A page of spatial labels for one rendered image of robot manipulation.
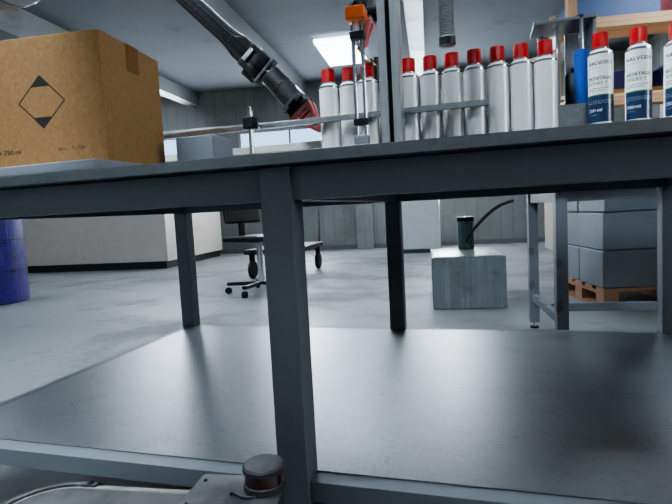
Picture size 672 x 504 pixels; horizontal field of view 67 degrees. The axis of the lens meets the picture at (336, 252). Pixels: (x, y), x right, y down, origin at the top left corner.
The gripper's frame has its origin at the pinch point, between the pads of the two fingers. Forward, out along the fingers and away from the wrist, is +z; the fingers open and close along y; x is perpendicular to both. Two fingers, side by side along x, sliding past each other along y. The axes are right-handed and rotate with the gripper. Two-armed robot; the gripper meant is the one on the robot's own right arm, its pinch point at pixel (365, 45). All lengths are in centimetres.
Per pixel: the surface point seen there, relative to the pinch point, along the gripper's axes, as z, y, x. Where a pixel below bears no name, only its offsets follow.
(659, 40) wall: -164, -313, -722
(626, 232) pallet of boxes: 74, -126, -207
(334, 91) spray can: 16.5, 4.9, 21.3
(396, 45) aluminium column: 11.5, -12.9, 36.5
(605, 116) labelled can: 29, -57, 24
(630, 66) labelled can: 18, -62, 23
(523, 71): 17.0, -39.9, 23.3
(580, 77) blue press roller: 19, -53, 18
